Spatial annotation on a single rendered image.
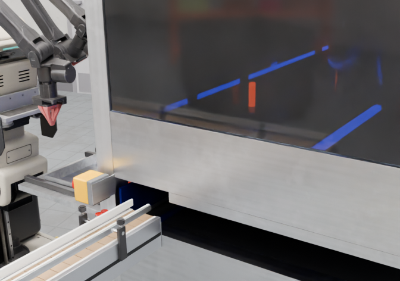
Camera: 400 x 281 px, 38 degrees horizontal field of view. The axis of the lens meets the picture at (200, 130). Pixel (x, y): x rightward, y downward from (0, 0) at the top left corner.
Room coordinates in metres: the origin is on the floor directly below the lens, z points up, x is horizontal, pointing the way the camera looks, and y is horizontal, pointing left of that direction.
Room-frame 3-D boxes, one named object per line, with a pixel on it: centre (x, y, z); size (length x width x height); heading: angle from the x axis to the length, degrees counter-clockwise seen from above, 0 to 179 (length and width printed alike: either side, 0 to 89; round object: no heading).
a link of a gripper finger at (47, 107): (1.88, 0.51, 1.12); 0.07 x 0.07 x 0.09; 55
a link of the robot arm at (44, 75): (1.88, 0.49, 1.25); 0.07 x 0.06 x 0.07; 64
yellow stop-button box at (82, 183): (1.53, 0.31, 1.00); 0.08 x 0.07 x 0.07; 55
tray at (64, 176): (1.83, 0.31, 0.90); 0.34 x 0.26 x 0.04; 56
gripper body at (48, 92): (1.88, 0.50, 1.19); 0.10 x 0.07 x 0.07; 55
